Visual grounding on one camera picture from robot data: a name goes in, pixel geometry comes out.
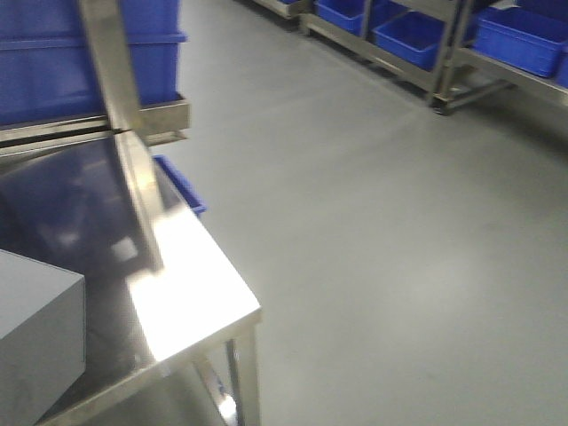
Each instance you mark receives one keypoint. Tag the distant steel rack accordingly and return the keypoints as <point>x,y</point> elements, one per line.
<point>455,51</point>

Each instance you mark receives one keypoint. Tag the blue plastic bin right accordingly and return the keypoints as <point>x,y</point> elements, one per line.
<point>46,67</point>

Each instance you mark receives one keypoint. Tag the stainless steel shelf frame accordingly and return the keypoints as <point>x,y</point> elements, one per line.
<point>123,112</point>

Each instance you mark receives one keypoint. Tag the blue bin under table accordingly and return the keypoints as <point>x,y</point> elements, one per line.
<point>182,184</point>

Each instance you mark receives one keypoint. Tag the gray square hollow base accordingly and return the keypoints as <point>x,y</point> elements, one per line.
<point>42,331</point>

